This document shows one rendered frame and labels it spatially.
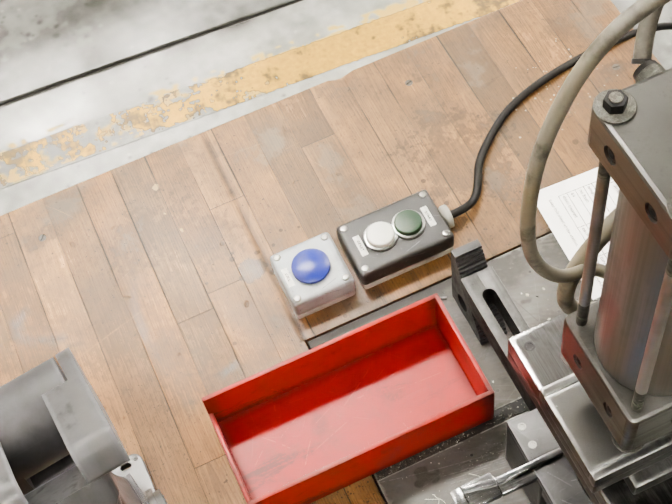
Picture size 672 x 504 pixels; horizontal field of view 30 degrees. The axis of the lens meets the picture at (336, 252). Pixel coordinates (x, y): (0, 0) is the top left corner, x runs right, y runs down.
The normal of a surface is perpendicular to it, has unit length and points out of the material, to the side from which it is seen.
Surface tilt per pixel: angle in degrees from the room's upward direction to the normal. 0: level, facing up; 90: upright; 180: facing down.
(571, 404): 0
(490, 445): 0
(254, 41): 0
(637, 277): 90
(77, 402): 22
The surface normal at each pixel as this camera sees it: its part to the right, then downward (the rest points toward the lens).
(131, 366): -0.10, -0.51
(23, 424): 0.12, -0.18
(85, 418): -0.28, -0.74
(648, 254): -0.69, 0.65
